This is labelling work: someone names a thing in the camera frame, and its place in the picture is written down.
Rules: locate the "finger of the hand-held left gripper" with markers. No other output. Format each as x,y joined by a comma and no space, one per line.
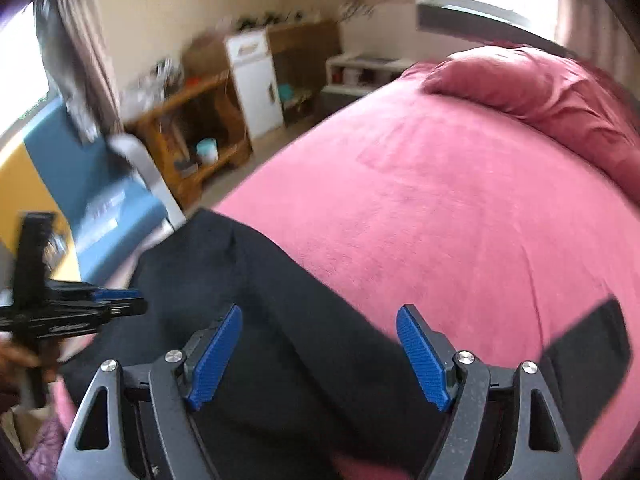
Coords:
127,308
120,294

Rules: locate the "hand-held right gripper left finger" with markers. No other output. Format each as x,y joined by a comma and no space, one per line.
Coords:
215,360

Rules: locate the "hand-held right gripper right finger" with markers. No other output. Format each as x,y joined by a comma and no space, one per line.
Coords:
422,360

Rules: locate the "black pants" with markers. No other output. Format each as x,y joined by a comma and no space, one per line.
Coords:
280,335

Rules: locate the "person's left hand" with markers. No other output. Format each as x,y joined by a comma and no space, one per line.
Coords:
15,355

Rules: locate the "blue and white chair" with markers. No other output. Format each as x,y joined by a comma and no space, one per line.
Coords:
65,170

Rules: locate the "purple quilted clothing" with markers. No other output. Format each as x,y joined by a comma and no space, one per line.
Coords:
47,445

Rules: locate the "pink fleece bed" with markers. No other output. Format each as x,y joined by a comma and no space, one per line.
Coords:
425,200

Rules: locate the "teal cup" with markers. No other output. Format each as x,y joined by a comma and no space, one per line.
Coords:
207,151

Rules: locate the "wooden shelf unit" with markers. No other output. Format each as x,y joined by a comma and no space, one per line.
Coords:
210,105

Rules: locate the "grey hanging cloth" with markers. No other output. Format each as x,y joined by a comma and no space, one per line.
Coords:
65,75

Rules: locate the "side window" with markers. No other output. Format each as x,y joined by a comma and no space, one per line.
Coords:
20,60

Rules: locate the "white cabinet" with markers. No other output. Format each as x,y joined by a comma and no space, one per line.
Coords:
252,85

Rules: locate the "beige side curtain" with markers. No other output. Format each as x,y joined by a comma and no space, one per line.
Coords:
92,45

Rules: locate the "teal bowl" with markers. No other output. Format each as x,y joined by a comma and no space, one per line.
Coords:
286,93

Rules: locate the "red velvet duvet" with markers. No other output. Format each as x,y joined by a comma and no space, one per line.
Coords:
550,95

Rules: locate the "low white shelf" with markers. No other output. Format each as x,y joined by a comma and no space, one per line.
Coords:
360,72

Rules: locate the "grey headboard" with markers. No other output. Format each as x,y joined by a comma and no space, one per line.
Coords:
465,22

